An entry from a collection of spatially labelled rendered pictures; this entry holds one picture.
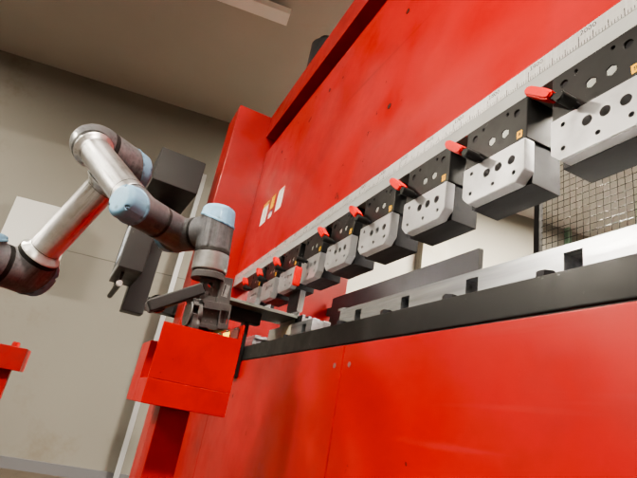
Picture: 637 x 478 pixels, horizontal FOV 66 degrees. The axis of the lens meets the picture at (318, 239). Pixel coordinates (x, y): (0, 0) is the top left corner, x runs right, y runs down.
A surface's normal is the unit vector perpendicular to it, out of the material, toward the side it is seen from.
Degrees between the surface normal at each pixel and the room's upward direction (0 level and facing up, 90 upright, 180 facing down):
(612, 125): 90
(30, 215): 90
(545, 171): 90
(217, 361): 90
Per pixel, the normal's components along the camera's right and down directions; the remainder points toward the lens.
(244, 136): 0.42, -0.26
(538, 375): -0.89, -0.30
